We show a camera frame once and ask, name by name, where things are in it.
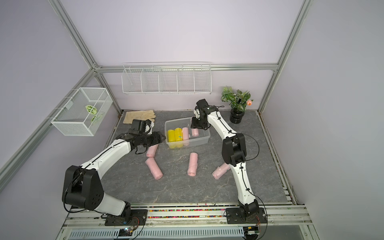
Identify white wire wall shelf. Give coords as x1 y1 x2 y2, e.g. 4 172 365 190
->
122 62 212 95

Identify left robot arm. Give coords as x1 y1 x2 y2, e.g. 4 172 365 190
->
62 120 166 218

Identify yellow trash bag roll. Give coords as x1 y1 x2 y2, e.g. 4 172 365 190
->
168 130 176 149
174 128 183 148

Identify clear plastic storage box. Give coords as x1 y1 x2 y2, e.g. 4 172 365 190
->
165 117 211 150

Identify beige cloth glove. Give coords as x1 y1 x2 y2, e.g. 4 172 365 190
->
123 110 156 124

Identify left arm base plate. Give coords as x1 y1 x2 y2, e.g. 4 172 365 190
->
104 209 148 226

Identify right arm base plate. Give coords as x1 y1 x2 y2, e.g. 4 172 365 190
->
224 208 268 225

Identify green leaf in basket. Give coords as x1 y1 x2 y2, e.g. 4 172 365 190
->
86 105 98 115

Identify potted green plant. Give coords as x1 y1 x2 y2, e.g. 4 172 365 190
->
221 86 253 124

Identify pink roll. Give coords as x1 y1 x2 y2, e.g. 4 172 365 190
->
191 129 199 137
146 144 159 158
188 153 198 177
182 128 190 146
212 163 231 180
145 158 163 180

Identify white mesh basket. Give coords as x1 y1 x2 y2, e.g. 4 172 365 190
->
51 88 113 137

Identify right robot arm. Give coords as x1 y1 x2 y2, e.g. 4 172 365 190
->
192 99 261 222

